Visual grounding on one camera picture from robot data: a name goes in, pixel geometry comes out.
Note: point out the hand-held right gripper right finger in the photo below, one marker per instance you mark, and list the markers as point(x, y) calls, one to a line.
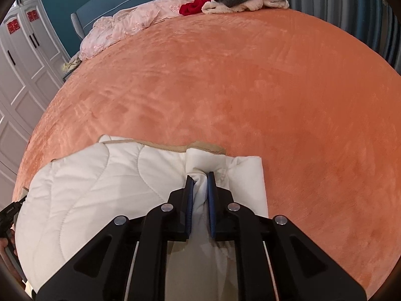
point(213, 207)

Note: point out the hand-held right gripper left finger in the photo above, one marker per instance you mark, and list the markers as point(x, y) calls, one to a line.
point(189, 207)

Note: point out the white quilted jacket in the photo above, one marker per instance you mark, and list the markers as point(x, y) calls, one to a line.
point(94, 178)

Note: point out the person's left hand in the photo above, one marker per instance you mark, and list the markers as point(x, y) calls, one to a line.
point(3, 247)

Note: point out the orange plush bed blanket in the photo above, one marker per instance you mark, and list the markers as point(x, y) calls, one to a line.
point(250, 100)

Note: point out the white panelled wardrobe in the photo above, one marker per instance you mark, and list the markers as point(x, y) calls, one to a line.
point(25, 69)

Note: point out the pale yellow cloth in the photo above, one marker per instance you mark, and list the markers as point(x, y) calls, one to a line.
point(70, 64)

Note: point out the red paper decal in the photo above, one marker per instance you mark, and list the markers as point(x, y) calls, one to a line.
point(13, 28)
point(31, 16)

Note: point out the pink quilt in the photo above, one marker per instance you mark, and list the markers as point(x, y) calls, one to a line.
point(125, 22)

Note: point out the cream fleece garment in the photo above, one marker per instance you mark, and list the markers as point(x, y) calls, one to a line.
point(250, 6)

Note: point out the grey striped curtain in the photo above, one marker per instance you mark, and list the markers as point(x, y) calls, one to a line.
point(344, 15)

